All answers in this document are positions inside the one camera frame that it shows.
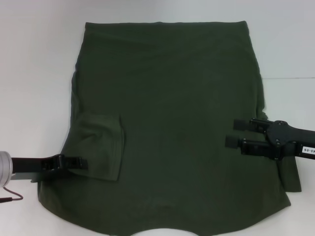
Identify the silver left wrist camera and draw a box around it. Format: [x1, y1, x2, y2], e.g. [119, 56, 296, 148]
[11, 172, 38, 184]

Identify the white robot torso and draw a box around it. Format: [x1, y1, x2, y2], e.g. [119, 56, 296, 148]
[137, 228, 180, 236]

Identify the dark green shirt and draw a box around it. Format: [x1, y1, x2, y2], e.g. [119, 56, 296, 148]
[36, 21, 302, 234]

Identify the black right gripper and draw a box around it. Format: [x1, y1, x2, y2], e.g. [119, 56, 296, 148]
[225, 118, 315, 162]

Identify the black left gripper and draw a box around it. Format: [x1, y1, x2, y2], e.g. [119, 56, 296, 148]
[10, 154, 89, 176]

